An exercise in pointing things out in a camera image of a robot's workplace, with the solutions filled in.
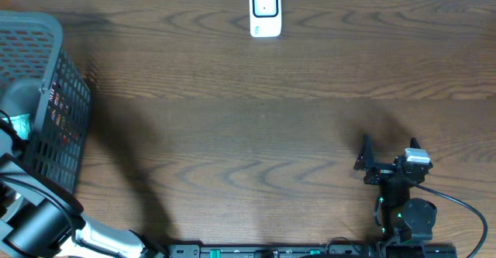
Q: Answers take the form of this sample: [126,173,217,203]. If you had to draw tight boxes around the light blue wet wipes pack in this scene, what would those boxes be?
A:
[10,114,31,140]

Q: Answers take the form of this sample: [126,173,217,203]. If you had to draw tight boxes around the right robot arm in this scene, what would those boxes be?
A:
[353,135,437,257]

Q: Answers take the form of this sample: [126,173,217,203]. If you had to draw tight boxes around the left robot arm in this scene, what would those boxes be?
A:
[1,112,169,257]

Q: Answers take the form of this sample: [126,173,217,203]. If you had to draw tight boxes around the white barcode scanner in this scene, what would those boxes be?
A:
[249,0,282,38]

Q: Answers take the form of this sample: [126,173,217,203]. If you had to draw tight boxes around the grey plastic mesh basket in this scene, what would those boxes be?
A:
[1,11,92,193]

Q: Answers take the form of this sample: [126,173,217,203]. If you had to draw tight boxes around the right black cable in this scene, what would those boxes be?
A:
[398,164,489,258]

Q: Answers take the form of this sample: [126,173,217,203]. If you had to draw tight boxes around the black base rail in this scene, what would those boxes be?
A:
[167,243,457,258]

